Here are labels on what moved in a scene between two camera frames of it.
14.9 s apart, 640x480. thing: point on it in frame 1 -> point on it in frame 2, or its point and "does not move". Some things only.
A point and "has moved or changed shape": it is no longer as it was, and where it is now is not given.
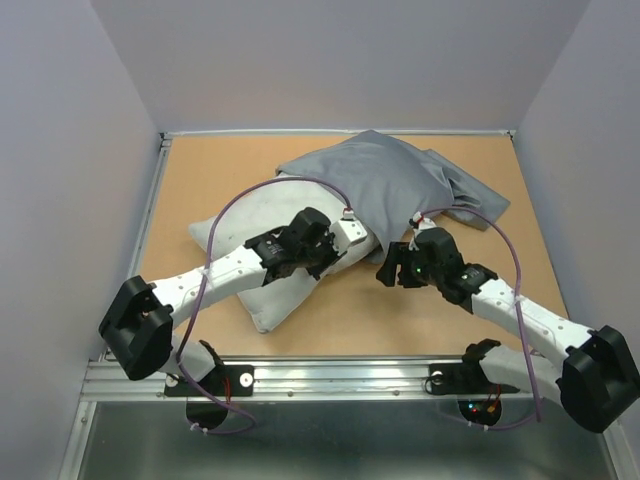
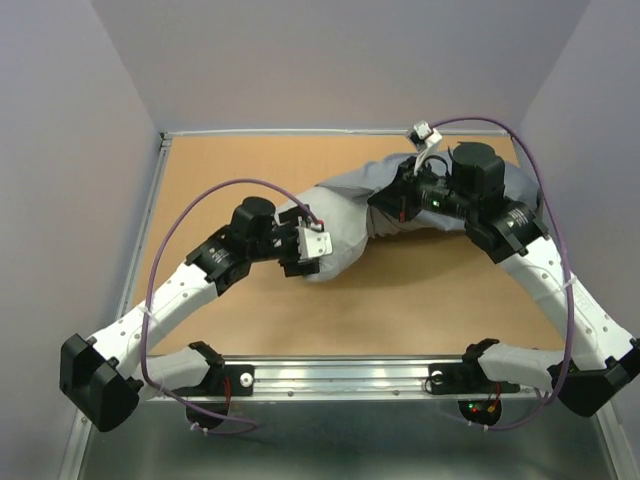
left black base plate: [220, 380] does not move
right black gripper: [387, 273] -> [397, 198]
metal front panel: [338, 440] does not move
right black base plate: [463, 378] does not move
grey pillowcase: [390, 184] has moved or changed shape
